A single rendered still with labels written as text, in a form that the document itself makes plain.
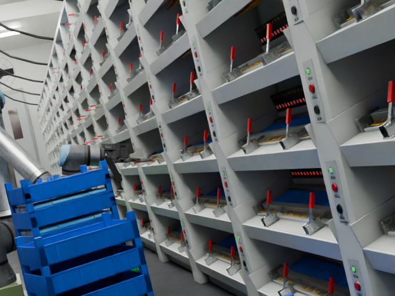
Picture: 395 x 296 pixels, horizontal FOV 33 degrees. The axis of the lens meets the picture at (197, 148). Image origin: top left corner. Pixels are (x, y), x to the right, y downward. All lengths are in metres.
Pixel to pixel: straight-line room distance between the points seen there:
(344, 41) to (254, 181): 0.84
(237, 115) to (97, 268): 0.59
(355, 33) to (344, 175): 0.28
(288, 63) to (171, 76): 1.27
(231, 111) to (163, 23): 0.82
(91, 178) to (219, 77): 0.60
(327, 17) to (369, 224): 0.40
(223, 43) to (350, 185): 0.81
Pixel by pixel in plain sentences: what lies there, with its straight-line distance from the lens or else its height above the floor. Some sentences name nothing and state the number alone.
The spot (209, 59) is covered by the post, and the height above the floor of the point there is 0.78.
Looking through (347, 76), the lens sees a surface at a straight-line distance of 1.29.
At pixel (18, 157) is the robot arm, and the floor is 0.65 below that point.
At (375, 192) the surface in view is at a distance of 1.30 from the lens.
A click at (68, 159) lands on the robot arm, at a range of 2.76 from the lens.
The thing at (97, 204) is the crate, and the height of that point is 0.42.
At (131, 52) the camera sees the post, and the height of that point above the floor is 1.05.
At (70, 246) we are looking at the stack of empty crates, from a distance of 1.85.
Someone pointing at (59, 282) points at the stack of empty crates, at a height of 0.27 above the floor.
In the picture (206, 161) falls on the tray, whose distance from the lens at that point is 2.13.
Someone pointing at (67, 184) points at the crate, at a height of 0.51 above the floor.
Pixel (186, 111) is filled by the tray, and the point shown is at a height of 0.66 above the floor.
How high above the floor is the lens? 0.56
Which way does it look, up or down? 1 degrees down
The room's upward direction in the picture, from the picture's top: 13 degrees counter-clockwise
